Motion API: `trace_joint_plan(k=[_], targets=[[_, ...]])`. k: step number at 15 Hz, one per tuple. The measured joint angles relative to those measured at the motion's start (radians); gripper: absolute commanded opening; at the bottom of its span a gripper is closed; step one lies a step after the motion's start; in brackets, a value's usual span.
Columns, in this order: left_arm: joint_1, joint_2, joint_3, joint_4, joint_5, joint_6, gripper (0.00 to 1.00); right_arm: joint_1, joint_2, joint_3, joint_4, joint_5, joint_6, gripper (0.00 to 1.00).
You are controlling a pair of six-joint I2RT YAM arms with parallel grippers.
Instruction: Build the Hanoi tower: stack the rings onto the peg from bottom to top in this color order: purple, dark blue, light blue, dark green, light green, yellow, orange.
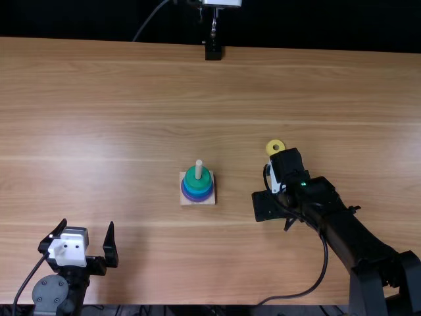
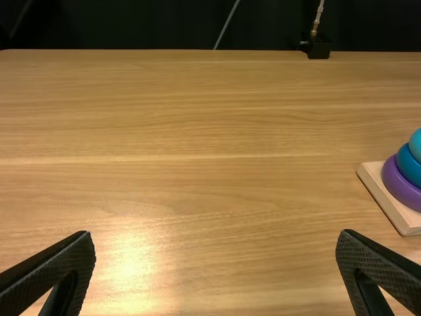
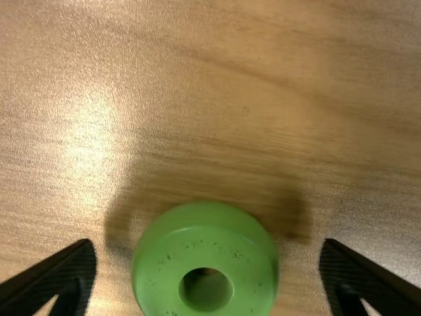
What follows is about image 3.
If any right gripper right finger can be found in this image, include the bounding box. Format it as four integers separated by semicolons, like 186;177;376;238
319;238;421;316

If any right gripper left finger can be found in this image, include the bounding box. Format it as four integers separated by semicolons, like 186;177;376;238
0;238;98;316

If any light green ring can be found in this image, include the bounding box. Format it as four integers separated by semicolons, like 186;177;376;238
130;201;280;316

